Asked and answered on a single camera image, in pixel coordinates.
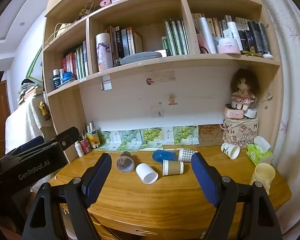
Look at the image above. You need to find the black cosmetic bottle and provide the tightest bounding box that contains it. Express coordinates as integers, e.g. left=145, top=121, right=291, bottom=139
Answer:
left=247, top=21, right=260, bottom=53
left=238, top=30, right=250, bottom=52
left=256, top=22, right=270, bottom=55

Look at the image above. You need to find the white pump bottle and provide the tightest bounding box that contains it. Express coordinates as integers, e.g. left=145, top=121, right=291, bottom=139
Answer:
left=223, top=22, right=240, bottom=40

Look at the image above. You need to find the white cup with panda print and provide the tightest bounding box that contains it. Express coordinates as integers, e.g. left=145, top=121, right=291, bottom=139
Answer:
left=220, top=142, right=240, bottom=160

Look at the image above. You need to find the white printed thermos bottle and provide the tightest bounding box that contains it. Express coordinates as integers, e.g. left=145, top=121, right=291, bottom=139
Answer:
left=95, top=32, right=114, bottom=72

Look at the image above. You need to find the green tissue box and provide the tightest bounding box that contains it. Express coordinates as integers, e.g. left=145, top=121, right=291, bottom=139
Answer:
left=247, top=135, right=274, bottom=166

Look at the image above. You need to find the pink cream jar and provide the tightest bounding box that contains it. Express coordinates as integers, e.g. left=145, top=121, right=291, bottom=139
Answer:
left=218, top=38, right=241, bottom=54

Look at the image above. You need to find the row of green spine books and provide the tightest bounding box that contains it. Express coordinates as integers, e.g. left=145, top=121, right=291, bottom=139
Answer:
left=162, top=19, right=190, bottom=56

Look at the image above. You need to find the clear wall sticker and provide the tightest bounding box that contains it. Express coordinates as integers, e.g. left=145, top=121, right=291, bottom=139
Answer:
left=151, top=102, right=165, bottom=118

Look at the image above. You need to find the row of pale spine books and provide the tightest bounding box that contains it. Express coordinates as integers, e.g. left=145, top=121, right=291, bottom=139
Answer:
left=191, top=13, right=249, bottom=53

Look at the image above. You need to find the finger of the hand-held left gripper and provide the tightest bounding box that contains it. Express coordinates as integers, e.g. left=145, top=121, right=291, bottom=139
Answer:
left=44, top=127, right=80, bottom=147
left=6, top=136, right=45, bottom=155

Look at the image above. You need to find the pink oval box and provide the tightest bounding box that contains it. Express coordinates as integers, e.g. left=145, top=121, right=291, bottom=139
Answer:
left=224, top=105, right=245, bottom=119

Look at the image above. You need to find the row of dark upright books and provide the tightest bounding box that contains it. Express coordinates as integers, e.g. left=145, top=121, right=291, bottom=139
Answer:
left=107, top=26, right=143, bottom=59

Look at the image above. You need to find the letter print storage box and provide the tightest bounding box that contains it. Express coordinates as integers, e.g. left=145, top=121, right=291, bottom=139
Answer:
left=222, top=117, right=259, bottom=148

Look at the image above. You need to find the grey pencil case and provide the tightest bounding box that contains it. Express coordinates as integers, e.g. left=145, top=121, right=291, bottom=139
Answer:
left=120, top=51, right=163, bottom=65

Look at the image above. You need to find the white round device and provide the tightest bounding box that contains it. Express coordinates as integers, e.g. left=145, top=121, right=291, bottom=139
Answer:
left=244, top=107, right=257, bottom=119

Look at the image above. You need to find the red can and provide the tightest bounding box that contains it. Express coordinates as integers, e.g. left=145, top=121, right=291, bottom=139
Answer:
left=80, top=139, right=91, bottom=154

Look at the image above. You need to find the plain white cup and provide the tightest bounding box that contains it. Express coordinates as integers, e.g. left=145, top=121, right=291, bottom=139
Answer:
left=136, top=163, right=158, bottom=185

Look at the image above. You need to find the row of red green books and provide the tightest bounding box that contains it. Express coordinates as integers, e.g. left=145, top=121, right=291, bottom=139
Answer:
left=62, top=41, right=90, bottom=80

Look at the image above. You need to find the flat gold black box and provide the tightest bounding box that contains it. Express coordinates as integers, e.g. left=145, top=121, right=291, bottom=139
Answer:
left=240, top=50, right=264, bottom=57

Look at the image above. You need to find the blue plastic cup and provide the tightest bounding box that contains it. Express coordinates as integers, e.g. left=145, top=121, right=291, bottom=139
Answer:
left=152, top=149, right=177, bottom=162

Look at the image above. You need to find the cream yellow cup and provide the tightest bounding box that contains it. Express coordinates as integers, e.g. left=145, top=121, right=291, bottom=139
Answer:
left=250, top=163, right=276, bottom=195

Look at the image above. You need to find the pile of books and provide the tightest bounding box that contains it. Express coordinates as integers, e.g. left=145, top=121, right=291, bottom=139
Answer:
left=17, top=79, right=44, bottom=105

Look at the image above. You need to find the tall white tube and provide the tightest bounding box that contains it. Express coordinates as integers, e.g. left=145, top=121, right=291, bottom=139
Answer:
left=199, top=17, right=217, bottom=54

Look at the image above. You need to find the blue jar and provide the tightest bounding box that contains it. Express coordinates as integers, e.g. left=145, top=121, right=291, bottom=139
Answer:
left=61, top=72, right=75, bottom=84

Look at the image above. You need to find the white cable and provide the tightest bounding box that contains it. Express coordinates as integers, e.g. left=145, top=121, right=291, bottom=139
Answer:
left=219, top=114, right=255, bottom=132

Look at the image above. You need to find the beige paper bag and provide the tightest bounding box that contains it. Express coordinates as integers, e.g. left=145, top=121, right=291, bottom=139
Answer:
left=44, top=22, right=74, bottom=44

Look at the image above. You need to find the dark ink bottle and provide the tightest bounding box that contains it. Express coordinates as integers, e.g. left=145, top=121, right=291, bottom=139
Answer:
left=52, top=69, right=62, bottom=90

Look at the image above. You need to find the green framed picture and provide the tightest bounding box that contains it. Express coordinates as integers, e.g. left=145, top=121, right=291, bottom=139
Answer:
left=26, top=45, right=44, bottom=83

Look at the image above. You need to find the brown haired rag doll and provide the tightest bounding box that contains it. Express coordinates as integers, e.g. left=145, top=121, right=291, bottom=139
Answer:
left=230, top=69, right=259, bottom=111

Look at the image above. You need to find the checkered paper cup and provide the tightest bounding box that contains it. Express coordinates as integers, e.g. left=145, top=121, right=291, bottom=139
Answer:
left=178, top=147, right=198, bottom=162

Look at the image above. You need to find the brown paper cup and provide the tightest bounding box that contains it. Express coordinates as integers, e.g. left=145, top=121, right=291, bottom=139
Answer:
left=162, top=159, right=184, bottom=176

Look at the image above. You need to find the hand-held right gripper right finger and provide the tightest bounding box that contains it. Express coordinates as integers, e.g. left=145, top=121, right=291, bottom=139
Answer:
left=191, top=152, right=283, bottom=240

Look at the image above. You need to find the green leaf print packet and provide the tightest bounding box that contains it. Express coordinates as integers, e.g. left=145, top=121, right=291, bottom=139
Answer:
left=173, top=125, right=199, bottom=145
left=98, top=131, right=120, bottom=151
left=119, top=129, right=142, bottom=151
left=139, top=127, right=163, bottom=148

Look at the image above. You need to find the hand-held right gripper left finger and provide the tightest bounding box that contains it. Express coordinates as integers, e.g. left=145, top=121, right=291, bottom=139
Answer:
left=22, top=152, right=112, bottom=240

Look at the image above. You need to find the wooden bookshelf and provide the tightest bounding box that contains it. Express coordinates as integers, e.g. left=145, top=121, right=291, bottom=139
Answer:
left=41, top=0, right=283, bottom=164

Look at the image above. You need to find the white wall socket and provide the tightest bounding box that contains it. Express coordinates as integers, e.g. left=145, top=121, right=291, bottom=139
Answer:
left=101, top=75, right=113, bottom=91

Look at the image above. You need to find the white lace cloth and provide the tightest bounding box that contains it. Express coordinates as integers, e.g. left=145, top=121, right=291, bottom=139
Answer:
left=5, top=96, right=52, bottom=155

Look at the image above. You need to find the clear plastic cup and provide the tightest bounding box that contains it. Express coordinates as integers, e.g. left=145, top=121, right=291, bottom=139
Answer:
left=116, top=152, right=135, bottom=173

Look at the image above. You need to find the small white bottle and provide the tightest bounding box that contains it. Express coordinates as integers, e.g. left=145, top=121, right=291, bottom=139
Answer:
left=75, top=141, right=84, bottom=157

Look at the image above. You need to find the white curtain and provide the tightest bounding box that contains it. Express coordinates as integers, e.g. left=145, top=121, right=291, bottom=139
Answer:
left=250, top=0, right=300, bottom=225

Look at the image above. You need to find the floral paper bag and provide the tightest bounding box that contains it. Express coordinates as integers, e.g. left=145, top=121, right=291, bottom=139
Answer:
left=76, top=1, right=102, bottom=22

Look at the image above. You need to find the brown printed cardboard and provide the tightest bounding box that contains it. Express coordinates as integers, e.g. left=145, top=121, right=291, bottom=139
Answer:
left=199, top=124, right=224, bottom=147

